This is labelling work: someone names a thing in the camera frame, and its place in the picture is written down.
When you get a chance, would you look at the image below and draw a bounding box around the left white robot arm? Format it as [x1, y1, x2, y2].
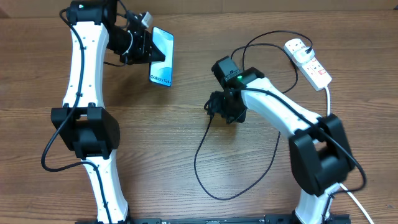
[51, 1, 175, 223]

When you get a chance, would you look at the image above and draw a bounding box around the blue Samsung Galaxy smartphone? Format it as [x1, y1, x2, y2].
[149, 27, 174, 87]

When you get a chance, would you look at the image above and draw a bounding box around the white power strip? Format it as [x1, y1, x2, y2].
[284, 39, 332, 91]

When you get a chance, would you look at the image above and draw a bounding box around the white charger plug adapter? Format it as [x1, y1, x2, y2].
[293, 47, 315, 66]

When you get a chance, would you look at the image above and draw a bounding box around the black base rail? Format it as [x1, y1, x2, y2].
[74, 213, 352, 224]

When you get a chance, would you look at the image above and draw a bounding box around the black USB charging cable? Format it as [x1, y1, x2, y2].
[193, 30, 313, 202]

